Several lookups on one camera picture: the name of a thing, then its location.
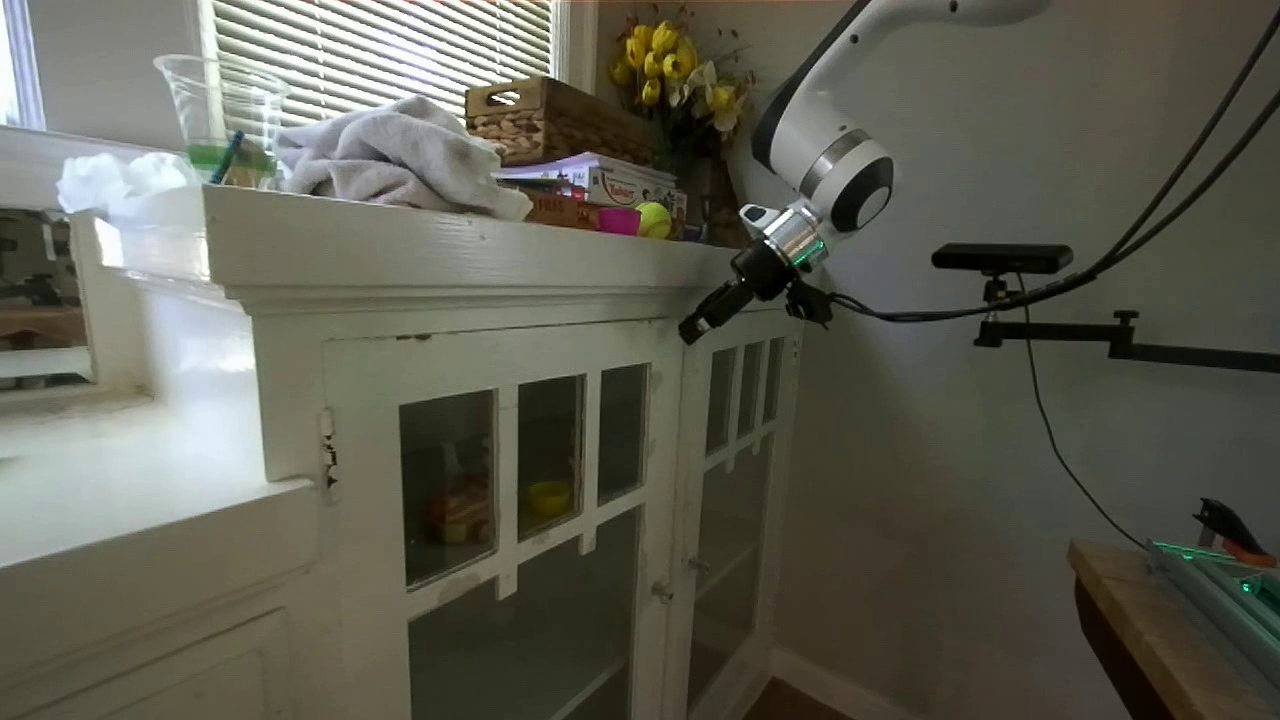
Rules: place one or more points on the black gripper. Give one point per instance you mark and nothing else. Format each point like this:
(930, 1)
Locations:
(760, 273)

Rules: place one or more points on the white glass-paned cabinet door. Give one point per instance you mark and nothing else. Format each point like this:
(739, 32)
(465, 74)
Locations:
(366, 534)
(692, 534)

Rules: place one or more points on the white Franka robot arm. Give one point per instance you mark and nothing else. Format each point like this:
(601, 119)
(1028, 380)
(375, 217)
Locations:
(820, 123)

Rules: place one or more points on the small door knob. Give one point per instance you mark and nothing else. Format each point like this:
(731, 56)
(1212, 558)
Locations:
(663, 584)

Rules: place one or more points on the white wooden cabinet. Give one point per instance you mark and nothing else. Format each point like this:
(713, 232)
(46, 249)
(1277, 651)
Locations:
(403, 273)

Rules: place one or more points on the metal door hinge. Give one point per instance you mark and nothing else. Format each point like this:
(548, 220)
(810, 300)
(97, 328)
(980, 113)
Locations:
(331, 454)

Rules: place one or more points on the yellow-green tennis ball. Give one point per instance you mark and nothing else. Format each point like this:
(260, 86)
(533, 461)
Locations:
(657, 220)

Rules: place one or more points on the brown cardboard box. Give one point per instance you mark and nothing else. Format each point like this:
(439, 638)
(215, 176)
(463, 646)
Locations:
(562, 211)

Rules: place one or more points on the yellow toy cup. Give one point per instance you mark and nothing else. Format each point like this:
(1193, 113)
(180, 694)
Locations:
(548, 501)

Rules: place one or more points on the brown wicker basket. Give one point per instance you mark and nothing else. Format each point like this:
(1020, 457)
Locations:
(547, 123)

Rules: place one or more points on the yellow flower bouquet in vase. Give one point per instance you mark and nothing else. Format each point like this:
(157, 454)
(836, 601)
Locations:
(673, 60)

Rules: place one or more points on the orange toy truck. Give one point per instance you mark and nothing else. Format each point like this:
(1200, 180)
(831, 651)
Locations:
(463, 519)

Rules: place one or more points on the grey crumpled towel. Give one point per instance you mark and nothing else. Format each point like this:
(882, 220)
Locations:
(384, 163)

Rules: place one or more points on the white window blinds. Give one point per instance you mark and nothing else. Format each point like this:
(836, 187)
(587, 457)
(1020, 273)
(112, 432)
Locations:
(384, 60)

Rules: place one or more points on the wooden table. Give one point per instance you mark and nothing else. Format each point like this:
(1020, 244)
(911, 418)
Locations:
(1145, 627)

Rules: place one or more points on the clear plastic cup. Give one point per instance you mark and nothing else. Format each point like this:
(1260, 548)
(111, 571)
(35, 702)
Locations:
(215, 104)

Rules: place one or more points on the black and red clamp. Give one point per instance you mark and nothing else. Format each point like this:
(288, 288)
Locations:
(1227, 522)

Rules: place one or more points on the white crumpled plastic bag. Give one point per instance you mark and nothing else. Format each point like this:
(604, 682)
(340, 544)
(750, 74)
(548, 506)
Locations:
(125, 180)

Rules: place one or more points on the white low side counter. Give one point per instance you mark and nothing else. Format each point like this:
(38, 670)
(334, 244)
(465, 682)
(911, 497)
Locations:
(134, 534)

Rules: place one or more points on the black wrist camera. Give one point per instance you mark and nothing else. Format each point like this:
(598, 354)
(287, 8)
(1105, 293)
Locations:
(810, 300)

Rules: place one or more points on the black bar-shaped camera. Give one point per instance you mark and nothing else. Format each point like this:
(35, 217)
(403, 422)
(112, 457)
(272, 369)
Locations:
(1000, 259)

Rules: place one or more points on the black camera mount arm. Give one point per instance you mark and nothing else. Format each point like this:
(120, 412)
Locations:
(1065, 328)

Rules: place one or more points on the aluminium rail with green light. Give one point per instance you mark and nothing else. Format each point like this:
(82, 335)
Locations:
(1227, 584)

